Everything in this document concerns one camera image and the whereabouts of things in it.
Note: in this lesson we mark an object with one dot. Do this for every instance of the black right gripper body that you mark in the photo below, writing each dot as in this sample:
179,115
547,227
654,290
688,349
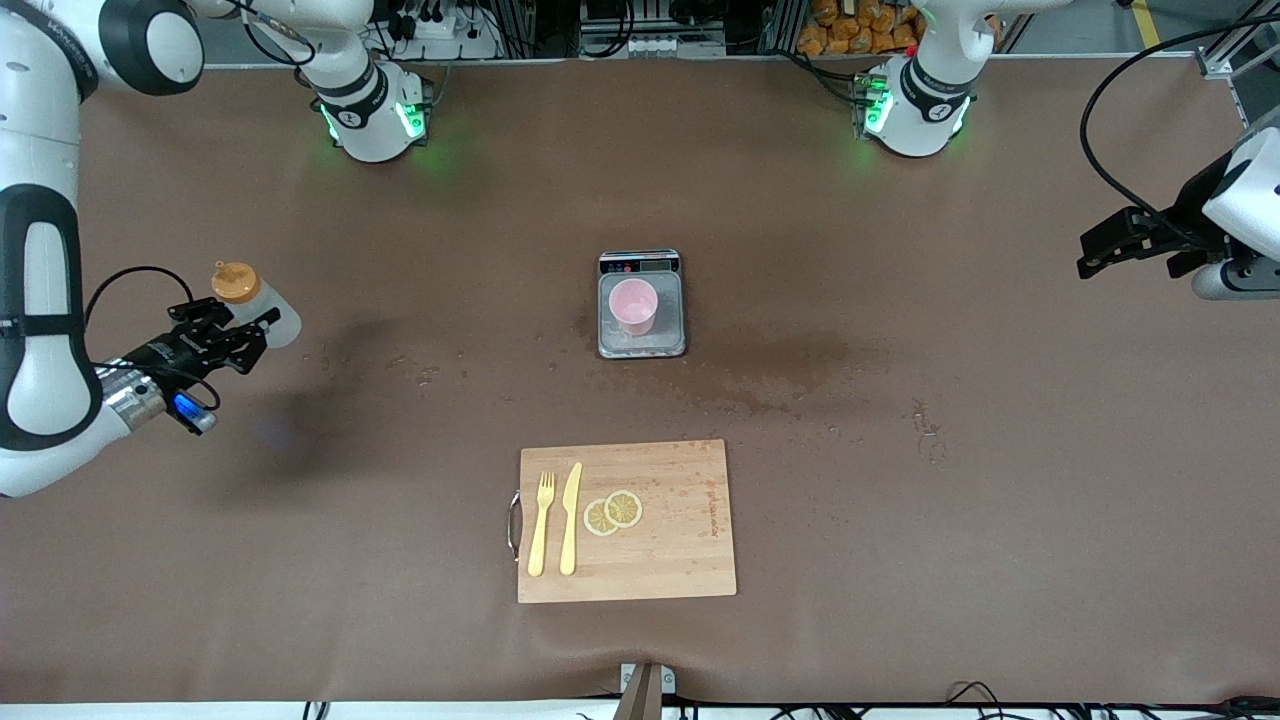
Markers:
163,353

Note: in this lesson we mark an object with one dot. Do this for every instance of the translucent sauce bottle orange cap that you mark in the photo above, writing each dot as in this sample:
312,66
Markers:
235,283

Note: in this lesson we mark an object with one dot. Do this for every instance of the pink cup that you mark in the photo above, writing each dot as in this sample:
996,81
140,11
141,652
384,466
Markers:
634,305

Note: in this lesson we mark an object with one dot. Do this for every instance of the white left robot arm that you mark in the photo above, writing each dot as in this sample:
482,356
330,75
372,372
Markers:
915,110

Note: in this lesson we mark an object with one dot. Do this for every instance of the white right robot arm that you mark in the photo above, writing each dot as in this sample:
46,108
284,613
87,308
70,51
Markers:
40,150

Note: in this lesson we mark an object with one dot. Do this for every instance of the orange snack packets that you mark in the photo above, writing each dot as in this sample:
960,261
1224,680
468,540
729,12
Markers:
850,35

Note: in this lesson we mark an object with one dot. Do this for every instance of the yellow plastic fork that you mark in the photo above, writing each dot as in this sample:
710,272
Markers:
540,530

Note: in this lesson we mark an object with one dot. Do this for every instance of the yellow plastic knife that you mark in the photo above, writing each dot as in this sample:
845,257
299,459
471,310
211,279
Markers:
570,520

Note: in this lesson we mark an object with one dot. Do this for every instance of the white power strip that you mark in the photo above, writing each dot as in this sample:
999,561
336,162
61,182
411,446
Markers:
440,30

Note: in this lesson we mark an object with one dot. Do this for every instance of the silver digital kitchen scale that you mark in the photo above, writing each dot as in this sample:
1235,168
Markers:
642,347

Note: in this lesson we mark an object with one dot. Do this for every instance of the dried lemon slice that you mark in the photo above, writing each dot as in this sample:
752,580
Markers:
625,508

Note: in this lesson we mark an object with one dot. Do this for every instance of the wooden cutting board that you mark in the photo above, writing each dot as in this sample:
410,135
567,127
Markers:
680,560

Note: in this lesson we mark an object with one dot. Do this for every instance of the white connector box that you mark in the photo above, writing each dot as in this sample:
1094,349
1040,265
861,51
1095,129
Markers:
670,45

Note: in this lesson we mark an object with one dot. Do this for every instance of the aluminium frame profile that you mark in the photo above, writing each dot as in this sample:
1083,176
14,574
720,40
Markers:
1215,65

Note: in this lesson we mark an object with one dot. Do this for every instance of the brown wooden post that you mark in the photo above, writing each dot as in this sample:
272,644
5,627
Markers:
640,700

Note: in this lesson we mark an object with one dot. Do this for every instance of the grey metal table bracket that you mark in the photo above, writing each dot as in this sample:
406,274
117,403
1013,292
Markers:
668,680

